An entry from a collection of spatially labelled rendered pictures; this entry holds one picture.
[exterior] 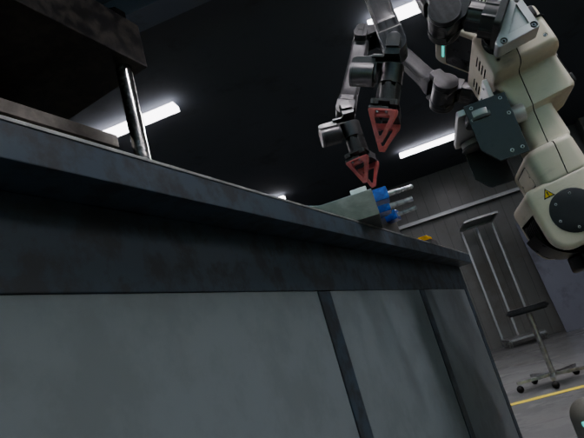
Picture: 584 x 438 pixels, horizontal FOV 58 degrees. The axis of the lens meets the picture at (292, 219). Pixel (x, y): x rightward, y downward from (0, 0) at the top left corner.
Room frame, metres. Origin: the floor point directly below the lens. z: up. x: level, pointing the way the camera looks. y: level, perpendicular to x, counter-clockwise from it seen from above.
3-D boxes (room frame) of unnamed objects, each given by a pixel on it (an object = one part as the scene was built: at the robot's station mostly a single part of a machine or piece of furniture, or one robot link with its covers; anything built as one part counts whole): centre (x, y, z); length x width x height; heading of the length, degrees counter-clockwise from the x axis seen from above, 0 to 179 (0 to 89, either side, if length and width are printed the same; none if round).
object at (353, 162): (1.46, -0.24, 1.05); 0.07 x 0.07 x 0.09; 65
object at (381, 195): (1.09, -0.20, 0.85); 0.13 x 0.05 x 0.05; 82
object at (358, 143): (1.48, -0.25, 1.12); 0.10 x 0.07 x 0.07; 155
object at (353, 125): (1.48, -0.24, 1.18); 0.07 x 0.06 x 0.07; 95
